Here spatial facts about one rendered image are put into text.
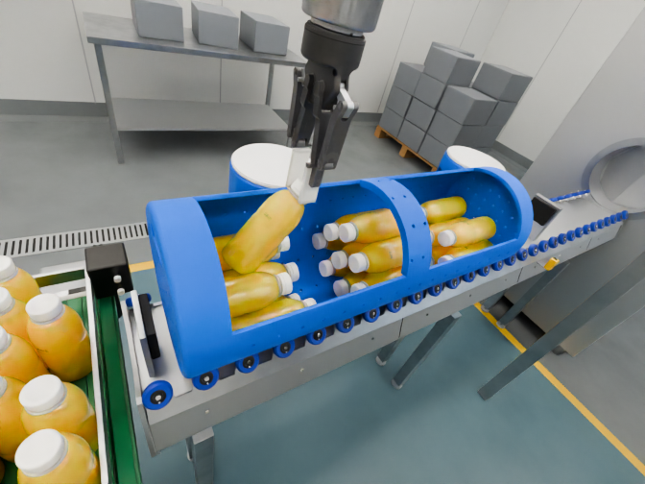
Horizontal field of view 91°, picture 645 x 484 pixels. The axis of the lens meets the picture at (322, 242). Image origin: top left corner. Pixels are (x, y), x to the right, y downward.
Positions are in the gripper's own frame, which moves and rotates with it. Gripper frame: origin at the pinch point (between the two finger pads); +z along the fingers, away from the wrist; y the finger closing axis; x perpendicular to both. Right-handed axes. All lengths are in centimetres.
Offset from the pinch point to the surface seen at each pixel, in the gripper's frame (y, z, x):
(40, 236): 154, 129, 68
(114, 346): 6, 39, 31
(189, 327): -12.9, 12.4, 20.6
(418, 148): 199, 107, -287
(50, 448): -17.4, 20.2, 36.2
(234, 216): 13.0, 16.9, 5.8
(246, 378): -12.0, 35.9, 11.0
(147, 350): -5.3, 26.8, 25.7
